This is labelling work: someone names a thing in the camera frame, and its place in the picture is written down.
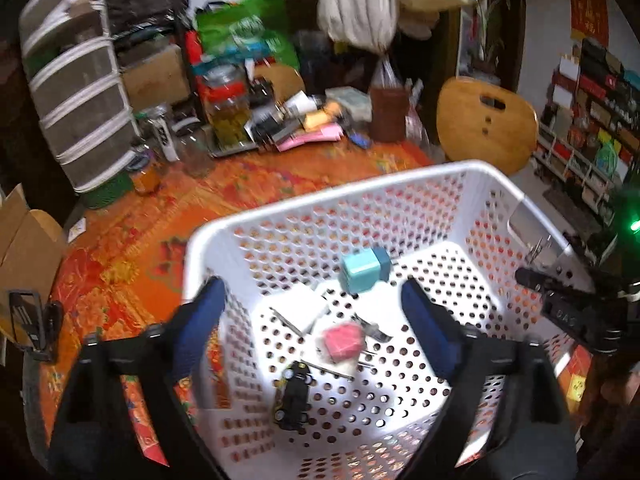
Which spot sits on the white perforated plastic basket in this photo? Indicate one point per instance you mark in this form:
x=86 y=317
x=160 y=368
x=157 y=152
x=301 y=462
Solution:
x=460 y=230

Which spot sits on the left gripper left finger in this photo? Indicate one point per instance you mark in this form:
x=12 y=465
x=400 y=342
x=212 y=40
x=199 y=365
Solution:
x=93 y=435

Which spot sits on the beige tote bag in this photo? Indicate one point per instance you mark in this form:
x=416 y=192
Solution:
x=365 y=24

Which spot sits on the white charger with prongs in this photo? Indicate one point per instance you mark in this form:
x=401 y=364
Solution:
x=370 y=330

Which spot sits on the white drawer tower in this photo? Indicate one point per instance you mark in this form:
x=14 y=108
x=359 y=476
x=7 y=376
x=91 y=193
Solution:
x=74 y=79

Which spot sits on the red patterned tablecloth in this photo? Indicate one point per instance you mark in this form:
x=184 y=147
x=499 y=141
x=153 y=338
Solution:
x=125 y=272

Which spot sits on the light blue charger plug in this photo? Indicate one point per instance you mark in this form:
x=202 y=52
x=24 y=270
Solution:
x=361 y=271

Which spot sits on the brown mug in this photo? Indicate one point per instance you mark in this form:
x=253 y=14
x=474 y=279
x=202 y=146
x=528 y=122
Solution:
x=389 y=110

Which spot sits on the small orange jar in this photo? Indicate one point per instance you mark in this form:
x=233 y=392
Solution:
x=145 y=179

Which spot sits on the shelf with boxes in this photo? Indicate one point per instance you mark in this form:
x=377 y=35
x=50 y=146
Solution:
x=589 y=130

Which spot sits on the large pickle jar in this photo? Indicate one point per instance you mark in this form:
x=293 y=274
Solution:
x=225 y=101

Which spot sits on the wooden chair right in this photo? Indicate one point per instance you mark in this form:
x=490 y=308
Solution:
x=480 y=121

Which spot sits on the black toy car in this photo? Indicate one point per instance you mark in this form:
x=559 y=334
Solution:
x=290 y=412

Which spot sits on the green shopping bag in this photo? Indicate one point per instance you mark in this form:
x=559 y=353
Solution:
x=255 y=29

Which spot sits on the black phone stand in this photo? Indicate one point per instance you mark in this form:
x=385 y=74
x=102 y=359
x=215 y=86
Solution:
x=35 y=326

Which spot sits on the white square charger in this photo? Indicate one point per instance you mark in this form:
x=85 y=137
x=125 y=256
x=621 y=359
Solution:
x=298 y=307

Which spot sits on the pink cube charger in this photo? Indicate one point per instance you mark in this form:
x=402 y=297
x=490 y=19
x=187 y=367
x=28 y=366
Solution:
x=343 y=342

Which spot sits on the empty glass jar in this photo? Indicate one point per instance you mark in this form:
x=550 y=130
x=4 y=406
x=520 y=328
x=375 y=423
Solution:
x=194 y=154

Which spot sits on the cardboard box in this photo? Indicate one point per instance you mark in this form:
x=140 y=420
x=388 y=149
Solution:
x=32 y=245

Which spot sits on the wooden chair behind table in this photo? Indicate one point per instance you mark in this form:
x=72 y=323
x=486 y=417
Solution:
x=285 y=80

